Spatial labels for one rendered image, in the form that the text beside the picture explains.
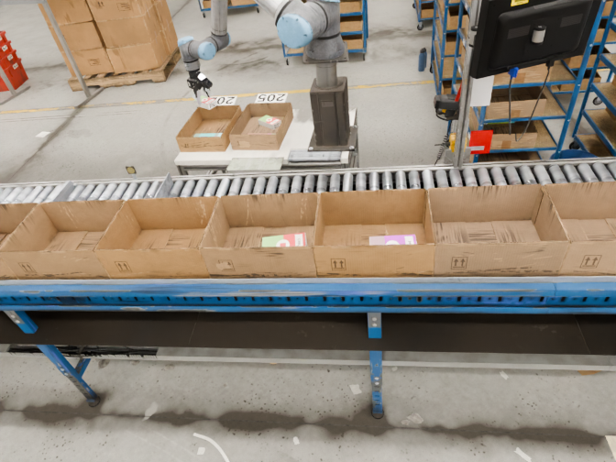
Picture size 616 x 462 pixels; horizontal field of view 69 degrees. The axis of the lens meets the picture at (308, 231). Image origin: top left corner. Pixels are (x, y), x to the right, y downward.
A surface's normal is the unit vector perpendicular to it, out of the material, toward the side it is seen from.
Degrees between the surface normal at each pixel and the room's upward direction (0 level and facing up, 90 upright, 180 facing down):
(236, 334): 0
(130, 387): 0
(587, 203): 89
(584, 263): 90
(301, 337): 0
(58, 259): 91
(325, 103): 90
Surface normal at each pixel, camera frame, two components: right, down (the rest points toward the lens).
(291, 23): -0.49, 0.67
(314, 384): -0.12, -0.74
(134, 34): -0.04, 0.65
